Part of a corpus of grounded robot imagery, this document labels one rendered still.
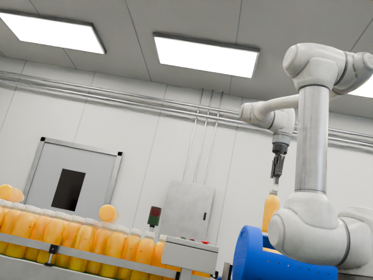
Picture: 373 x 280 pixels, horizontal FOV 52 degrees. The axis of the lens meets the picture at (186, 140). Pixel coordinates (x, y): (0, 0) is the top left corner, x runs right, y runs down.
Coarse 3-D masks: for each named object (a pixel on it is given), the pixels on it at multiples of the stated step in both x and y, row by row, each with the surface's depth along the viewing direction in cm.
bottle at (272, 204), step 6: (270, 192) 182; (270, 198) 179; (276, 198) 179; (264, 204) 181; (270, 204) 178; (276, 204) 178; (264, 210) 180; (270, 210) 177; (276, 210) 178; (264, 216) 178; (270, 216) 176; (264, 222) 177; (264, 228) 176
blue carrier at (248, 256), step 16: (240, 240) 178; (256, 240) 164; (240, 256) 171; (256, 256) 160; (272, 256) 160; (240, 272) 164; (256, 272) 159; (272, 272) 159; (288, 272) 159; (304, 272) 159; (320, 272) 160; (336, 272) 160
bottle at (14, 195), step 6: (0, 186) 168; (6, 186) 168; (0, 192) 167; (6, 192) 168; (12, 192) 168; (18, 192) 175; (0, 198) 166; (6, 198) 167; (12, 198) 170; (18, 198) 176
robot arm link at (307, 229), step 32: (288, 64) 134; (320, 64) 130; (320, 96) 129; (320, 128) 126; (320, 160) 123; (320, 192) 120; (288, 224) 114; (320, 224) 114; (288, 256) 118; (320, 256) 114
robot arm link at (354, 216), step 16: (352, 208) 124; (368, 208) 124; (352, 224) 119; (368, 224) 119; (352, 240) 116; (368, 240) 117; (352, 256) 115; (368, 256) 115; (352, 272) 117; (368, 272) 115
